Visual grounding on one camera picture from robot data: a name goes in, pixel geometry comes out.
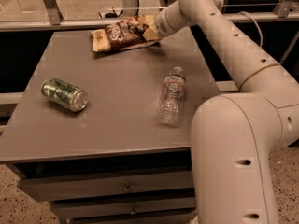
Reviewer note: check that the metal railing frame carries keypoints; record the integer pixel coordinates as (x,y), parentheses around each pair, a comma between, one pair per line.
(37,15)

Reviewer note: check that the clear plastic water bottle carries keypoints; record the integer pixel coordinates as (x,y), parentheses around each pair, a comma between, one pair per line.
(172,98)

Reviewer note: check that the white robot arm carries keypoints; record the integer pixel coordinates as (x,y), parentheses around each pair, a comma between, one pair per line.
(234,133)

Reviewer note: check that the grey drawer cabinet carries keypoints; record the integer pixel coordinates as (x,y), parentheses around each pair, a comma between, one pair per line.
(118,132)

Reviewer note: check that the black object behind railing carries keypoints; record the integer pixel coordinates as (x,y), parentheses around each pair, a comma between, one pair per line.
(112,14)

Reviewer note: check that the drawer with knob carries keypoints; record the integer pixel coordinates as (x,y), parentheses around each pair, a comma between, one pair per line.
(130,208)
(86,186)

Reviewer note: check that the brown chip bag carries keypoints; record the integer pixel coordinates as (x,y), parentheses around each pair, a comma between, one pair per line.
(123,35)

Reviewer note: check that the green soda can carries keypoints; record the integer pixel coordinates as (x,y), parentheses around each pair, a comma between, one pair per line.
(65,94)

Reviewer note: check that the top drawer with knob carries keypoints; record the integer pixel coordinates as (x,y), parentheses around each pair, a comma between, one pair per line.
(86,186)

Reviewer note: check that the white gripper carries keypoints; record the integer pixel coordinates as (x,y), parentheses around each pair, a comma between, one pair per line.
(163,24)

